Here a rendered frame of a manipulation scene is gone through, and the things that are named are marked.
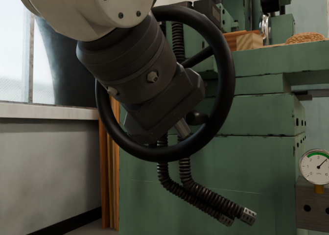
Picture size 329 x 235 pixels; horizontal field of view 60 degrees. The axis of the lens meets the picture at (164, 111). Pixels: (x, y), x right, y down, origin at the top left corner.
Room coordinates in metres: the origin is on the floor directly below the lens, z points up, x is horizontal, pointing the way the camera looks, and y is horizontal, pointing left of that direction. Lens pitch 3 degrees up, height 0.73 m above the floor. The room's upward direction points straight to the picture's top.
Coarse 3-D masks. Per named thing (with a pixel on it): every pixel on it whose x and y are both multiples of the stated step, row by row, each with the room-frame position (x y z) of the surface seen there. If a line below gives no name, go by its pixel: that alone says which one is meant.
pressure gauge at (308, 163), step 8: (312, 152) 0.51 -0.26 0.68; (320, 152) 0.50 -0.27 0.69; (328, 152) 0.49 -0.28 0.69; (304, 160) 0.51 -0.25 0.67; (312, 160) 0.51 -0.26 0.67; (320, 160) 0.50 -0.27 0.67; (328, 160) 0.49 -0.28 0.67; (304, 168) 0.51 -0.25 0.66; (312, 168) 0.51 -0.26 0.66; (320, 168) 0.50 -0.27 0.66; (328, 168) 0.49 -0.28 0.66; (304, 176) 0.51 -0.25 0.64; (312, 176) 0.51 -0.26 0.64; (320, 176) 0.50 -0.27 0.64; (328, 176) 0.49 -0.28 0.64; (320, 184) 0.50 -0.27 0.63; (320, 192) 0.52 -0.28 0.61
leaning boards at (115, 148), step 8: (112, 96) 2.08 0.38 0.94; (112, 104) 2.08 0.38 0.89; (104, 128) 2.10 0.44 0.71; (104, 136) 2.10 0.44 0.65; (104, 144) 2.10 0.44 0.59; (112, 144) 2.12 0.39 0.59; (104, 152) 2.09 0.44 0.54; (112, 152) 2.12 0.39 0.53; (104, 160) 2.09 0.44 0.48; (112, 160) 2.11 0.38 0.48; (104, 168) 2.08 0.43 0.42; (112, 168) 2.11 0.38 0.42; (104, 176) 2.08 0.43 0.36; (112, 176) 2.10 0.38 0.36; (104, 184) 2.08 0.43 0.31; (112, 184) 2.10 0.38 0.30; (104, 192) 2.07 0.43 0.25; (112, 192) 2.10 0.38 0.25; (104, 200) 2.07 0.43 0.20; (112, 200) 2.09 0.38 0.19; (104, 208) 2.06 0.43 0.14; (112, 208) 2.09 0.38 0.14; (104, 216) 2.06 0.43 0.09; (112, 216) 2.08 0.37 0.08; (104, 224) 2.06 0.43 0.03; (112, 224) 2.08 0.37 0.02
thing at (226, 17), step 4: (216, 4) 0.77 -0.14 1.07; (220, 4) 0.77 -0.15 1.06; (220, 8) 0.77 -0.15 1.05; (224, 8) 0.79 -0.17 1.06; (224, 12) 0.78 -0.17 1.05; (224, 16) 0.79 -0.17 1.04; (228, 16) 0.83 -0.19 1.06; (224, 20) 0.79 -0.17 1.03; (228, 20) 0.83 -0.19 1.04; (232, 20) 0.87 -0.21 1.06; (224, 24) 0.79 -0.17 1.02; (228, 24) 0.83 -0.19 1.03; (224, 28) 0.79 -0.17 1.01; (228, 28) 0.83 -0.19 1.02; (224, 32) 0.81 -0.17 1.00; (228, 32) 0.83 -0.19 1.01
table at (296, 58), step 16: (256, 48) 0.61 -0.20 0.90; (272, 48) 0.59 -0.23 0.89; (288, 48) 0.58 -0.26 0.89; (304, 48) 0.57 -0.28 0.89; (320, 48) 0.55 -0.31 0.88; (208, 64) 0.56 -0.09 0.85; (240, 64) 0.63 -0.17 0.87; (256, 64) 0.61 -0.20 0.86; (272, 64) 0.59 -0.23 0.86; (288, 64) 0.58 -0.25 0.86; (304, 64) 0.57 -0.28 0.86; (320, 64) 0.55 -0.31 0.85; (288, 80) 0.68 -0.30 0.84; (304, 80) 0.68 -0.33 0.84; (320, 80) 0.68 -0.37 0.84
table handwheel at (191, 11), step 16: (160, 16) 0.51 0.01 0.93; (176, 16) 0.49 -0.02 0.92; (192, 16) 0.48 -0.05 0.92; (208, 32) 0.46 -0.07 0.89; (208, 48) 0.47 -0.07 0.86; (224, 48) 0.45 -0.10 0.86; (192, 64) 0.49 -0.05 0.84; (224, 64) 0.45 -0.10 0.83; (96, 80) 0.58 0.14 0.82; (224, 80) 0.45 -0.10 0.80; (96, 96) 0.58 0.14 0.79; (224, 96) 0.45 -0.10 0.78; (112, 112) 0.58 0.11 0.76; (224, 112) 0.46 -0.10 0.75; (112, 128) 0.56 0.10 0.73; (208, 128) 0.46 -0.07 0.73; (128, 144) 0.54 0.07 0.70; (176, 144) 0.50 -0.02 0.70; (192, 144) 0.48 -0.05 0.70; (144, 160) 0.53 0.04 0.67; (160, 160) 0.51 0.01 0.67; (176, 160) 0.50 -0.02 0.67
